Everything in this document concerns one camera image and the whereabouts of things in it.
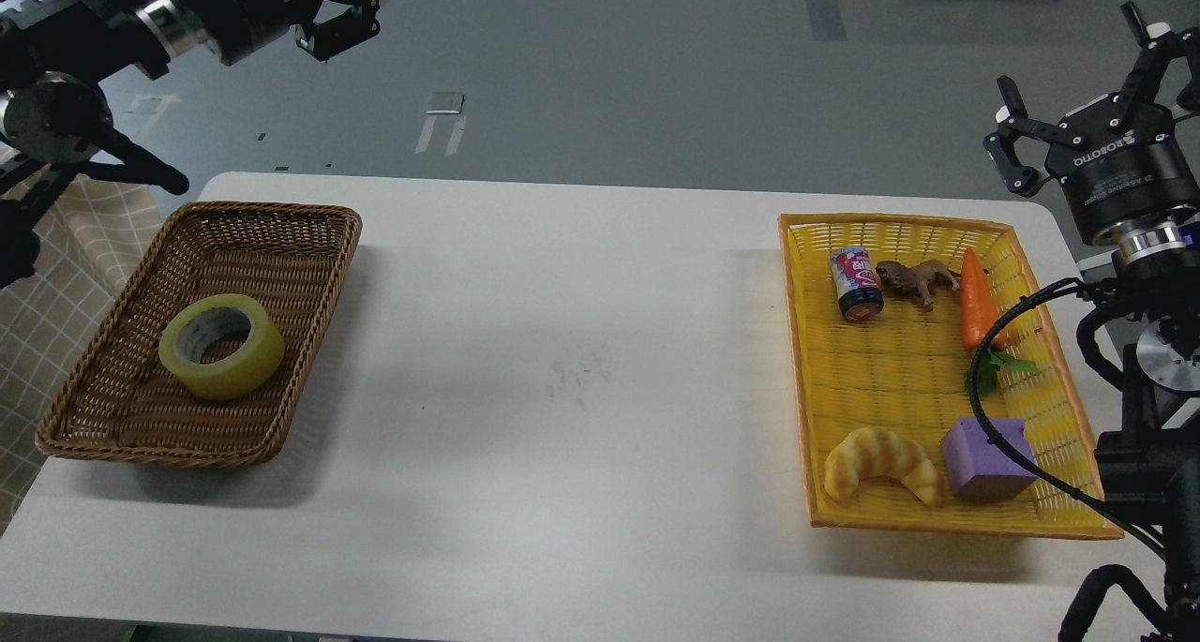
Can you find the brown wicker basket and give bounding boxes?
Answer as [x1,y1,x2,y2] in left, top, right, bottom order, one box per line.
[36,202,364,470]

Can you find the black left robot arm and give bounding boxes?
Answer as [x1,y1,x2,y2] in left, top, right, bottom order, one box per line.
[1,0,383,286]

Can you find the small drink can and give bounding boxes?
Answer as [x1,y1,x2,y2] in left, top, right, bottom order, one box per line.
[828,245,886,322]

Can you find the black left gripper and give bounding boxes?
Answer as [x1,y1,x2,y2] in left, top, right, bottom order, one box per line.
[184,0,383,66]

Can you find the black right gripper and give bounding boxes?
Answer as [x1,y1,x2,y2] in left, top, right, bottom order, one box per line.
[982,2,1200,247]

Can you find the toy croissant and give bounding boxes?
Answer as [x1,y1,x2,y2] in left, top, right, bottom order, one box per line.
[823,427,944,508]

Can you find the yellow tape roll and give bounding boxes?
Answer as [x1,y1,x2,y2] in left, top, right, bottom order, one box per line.
[158,292,286,400]

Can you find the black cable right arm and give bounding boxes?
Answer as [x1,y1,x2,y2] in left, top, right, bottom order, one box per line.
[970,280,1168,642]

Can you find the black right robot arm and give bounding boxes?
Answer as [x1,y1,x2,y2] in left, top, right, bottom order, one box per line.
[965,2,1199,641]

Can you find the brown toy animal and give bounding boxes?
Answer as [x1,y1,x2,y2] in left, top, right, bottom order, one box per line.
[876,259,961,312]

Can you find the orange toy carrot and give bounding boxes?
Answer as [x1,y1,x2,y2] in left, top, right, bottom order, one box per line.
[959,247,1038,397]

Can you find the purple foam cube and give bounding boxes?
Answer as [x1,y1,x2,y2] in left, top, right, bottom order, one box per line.
[941,416,1037,502]

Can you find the beige checkered cloth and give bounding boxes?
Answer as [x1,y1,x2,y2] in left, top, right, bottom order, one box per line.
[1,176,162,530]

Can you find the yellow plastic basket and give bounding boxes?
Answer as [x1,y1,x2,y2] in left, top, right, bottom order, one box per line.
[776,214,1122,540]

